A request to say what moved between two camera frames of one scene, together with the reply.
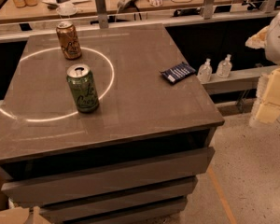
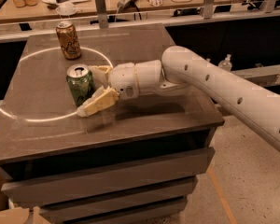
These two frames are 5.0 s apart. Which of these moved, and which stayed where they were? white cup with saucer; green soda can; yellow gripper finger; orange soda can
Moved: yellow gripper finger
Stayed: white cup with saucer; orange soda can; green soda can
